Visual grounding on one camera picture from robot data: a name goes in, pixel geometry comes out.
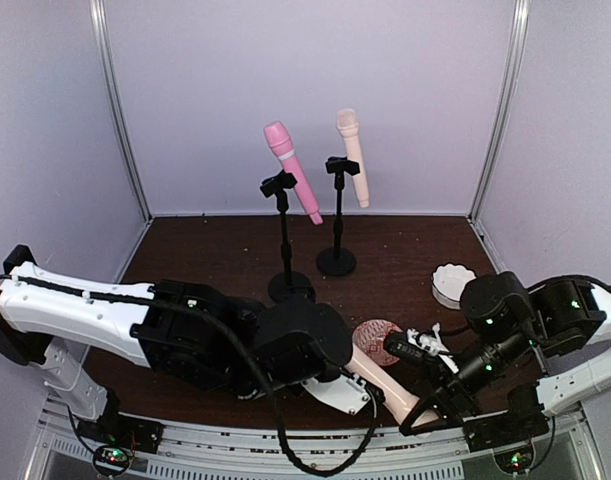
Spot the cream microphone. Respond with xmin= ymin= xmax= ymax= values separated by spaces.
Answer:
xmin=336 ymin=108 xmax=370 ymax=208
xmin=346 ymin=345 xmax=421 ymax=426

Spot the black microphone stand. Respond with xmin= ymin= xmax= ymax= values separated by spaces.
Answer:
xmin=316 ymin=157 xmax=360 ymax=277
xmin=260 ymin=170 xmax=316 ymax=302

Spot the pink microphone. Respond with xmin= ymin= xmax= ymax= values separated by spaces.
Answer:
xmin=263 ymin=121 xmax=323 ymax=226

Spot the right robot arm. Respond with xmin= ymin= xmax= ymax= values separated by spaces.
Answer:
xmin=384 ymin=271 xmax=611 ymax=450

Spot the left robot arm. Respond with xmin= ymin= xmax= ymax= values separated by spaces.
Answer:
xmin=0 ymin=245 xmax=366 ymax=415

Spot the red patterned bowl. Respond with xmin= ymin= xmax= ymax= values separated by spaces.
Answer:
xmin=352 ymin=319 xmax=402 ymax=367

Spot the white scalloped bowl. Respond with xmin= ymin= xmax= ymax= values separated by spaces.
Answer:
xmin=432 ymin=263 xmax=476 ymax=310

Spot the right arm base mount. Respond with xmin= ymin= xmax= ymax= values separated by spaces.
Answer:
xmin=463 ymin=412 xmax=556 ymax=477

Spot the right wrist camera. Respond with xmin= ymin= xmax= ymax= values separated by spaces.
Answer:
xmin=383 ymin=323 xmax=460 ymax=374

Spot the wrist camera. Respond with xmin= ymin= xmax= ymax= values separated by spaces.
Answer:
xmin=301 ymin=373 xmax=385 ymax=416
xmin=383 ymin=323 xmax=460 ymax=374

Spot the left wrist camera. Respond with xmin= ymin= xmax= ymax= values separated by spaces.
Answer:
xmin=301 ymin=373 xmax=385 ymax=416

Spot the right aluminium frame post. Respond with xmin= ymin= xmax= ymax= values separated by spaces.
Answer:
xmin=468 ymin=0 xmax=531 ymax=224

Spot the aluminium frame post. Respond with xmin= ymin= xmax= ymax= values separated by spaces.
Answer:
xmin=89 ymin=0 xmax=153 ymax=222
xmin=468 ymin=0 xmax=531 ymax=224

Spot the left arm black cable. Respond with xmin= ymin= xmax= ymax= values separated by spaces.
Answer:
xmin=0 ymin=272 xmax=386 ymax=475

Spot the left aluminium frame post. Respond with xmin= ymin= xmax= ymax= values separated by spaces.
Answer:
xmin=89 ymin=0 xmax=153 ymax=222

